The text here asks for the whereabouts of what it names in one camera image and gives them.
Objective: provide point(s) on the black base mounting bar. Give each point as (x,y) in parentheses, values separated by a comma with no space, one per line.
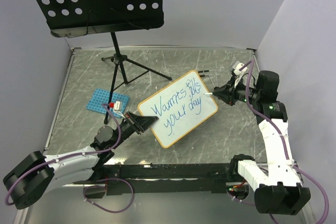
(173,178)

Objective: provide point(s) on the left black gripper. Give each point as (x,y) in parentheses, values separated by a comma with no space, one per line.
(142,123)

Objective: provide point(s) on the blue studded building plate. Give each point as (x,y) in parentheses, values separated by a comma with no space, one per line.
(101,96)

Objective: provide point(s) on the yellow framed whiteboard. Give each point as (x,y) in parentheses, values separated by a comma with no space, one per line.
(180,107)

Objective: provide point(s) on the wire whiteboard easel stand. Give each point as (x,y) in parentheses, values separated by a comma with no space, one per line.
(207,73)

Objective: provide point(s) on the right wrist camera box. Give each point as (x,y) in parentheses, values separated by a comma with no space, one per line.
(238,70)

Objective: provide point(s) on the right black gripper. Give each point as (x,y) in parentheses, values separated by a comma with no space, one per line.
(227,92)

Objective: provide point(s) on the black perforated music stand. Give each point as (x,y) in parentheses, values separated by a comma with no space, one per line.
(77,18)

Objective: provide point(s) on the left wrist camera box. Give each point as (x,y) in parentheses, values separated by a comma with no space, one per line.
(117,106)

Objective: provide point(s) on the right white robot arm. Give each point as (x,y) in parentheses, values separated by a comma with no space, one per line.
(279,191)

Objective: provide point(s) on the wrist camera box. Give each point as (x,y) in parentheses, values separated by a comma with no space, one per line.
(117,106)
(238,70)

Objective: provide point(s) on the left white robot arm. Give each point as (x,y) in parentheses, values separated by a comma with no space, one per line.
(38,174)

